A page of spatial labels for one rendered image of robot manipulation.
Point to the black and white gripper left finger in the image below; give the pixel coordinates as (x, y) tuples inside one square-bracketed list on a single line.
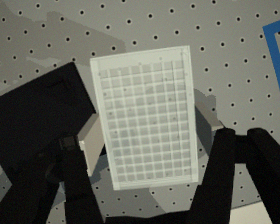
[(31, 196)]

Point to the black rectangular frame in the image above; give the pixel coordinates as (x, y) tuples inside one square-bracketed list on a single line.
[(36, 114)]

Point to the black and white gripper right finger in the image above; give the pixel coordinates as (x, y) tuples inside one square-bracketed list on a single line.
[(212, 200)]

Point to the blue tape outline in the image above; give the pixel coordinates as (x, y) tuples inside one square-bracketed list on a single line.
[(269, 31)]

